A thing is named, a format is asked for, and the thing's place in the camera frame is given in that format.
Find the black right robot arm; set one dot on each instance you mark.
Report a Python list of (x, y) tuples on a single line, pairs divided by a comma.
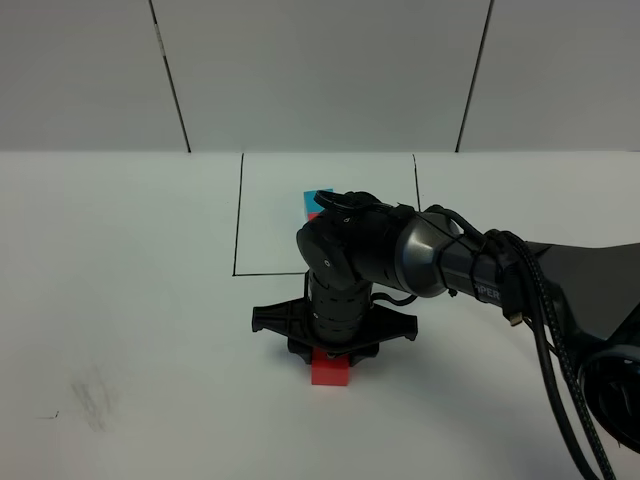
[(356, 242)]

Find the blue template cube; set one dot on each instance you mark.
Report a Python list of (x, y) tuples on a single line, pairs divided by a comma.
[(310, 204)]

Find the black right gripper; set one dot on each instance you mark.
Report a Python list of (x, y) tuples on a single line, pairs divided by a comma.
[(339, 322)]

